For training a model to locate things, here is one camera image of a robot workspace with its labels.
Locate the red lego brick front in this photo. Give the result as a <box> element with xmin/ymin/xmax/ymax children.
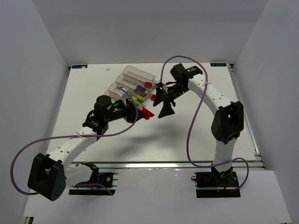
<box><xmin>144</xmin><ymin>82</ymin><xmax>153</xmax><ymax>88</ymax></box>

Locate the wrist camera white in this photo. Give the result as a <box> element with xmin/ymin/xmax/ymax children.
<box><xmin>151</xmin><ymin>77</ymin><xmax>168</xmax><ymax>93</ymax></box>
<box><xmin>117</xmin><ymin>87</ymin><xmax>129</xmax><ymax>99</ymax></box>

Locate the green and lime lego stack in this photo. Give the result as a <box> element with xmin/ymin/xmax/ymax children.
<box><xmin>136</xmin><ymin>95</ymin><xmax>144</xmax><ymax>103</ymax></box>

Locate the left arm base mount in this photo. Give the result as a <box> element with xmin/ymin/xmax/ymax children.
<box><xmin>66</xmin><ymin>162</ymin><xmax>118</xmax><ymax>196</ymax></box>

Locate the blue label corner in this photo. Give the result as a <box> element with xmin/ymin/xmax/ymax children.
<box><xmin>71</xmin><ymin>64</ymin><xmax>88</xmax><ymax>69</ymax></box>
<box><xmin>210</xmin><ymin>63</ymin><xmax>227</xmax><ymax>67</ymax></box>

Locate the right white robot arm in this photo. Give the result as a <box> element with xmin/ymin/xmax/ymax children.
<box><xmin>152</xmin><ymin>63</ymin><xmax>244</xmax><ymax>185</ymax></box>

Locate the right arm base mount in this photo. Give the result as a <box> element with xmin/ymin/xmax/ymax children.
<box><xmin>191</xmin><ymin>172</ymin><xmax>241</xmax><ymax>198</ymax></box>

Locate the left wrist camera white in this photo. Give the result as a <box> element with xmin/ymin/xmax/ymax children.
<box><xmin>117</xmin><ymin>87</ymin><xmax>129</xmax><ymax>99</ymax></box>

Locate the red square lego brick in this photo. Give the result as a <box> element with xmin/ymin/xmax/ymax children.
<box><xmin>150</xmin><ymin>94</ymin><xmax>156</xmax><ymax>101</ymax></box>

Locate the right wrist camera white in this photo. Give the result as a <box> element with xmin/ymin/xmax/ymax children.
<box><xmin>151</xmin><ymin>77</ymin><xmax>168</xmax><ymax>93</ymax></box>

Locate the blue label right corner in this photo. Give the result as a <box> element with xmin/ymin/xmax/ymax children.
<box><xmin>210</xmin><ymin>63</ymin><xmax>227</xmax><ymax>67</ymax></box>

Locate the clear container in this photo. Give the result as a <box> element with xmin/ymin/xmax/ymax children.
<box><xmin>116</xmin><ymin>73</ymin><xmax>153</xmax><ymax>100</ymax></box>
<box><xmin>106</xmin><ymin>80</ymin><xmax>146</xmax><ymax>109</ymax></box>
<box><xmin>104</xmin><ymin>92</ymin><xmax>132</xmax><ymax>120</ymax></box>
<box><xmin>122</xmin><ymin>65</ymin><xmax>156</xmax><ymax>90</ymax></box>

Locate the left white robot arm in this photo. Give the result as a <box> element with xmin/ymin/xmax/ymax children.
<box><xmin>28</xmin><ymin>95</ymin><xmax>147</xmax><ymax>201</ymax></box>

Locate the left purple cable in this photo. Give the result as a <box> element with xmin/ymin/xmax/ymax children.
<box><xmin>10</xmin><ymin>86</ymin><xmax>142</xmax><ymax>196</ymax></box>

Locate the blue label left corner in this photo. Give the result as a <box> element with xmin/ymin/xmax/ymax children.
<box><xmin>71</xmin><ymin>64</ymin><xmax>88</xmax><ymax>69</ymax></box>

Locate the red large lego brick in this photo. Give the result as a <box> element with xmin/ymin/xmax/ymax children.
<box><xmin>142</xmin><ymin>107</ymin><xmax>155</xmax><ymax>120</ymax></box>

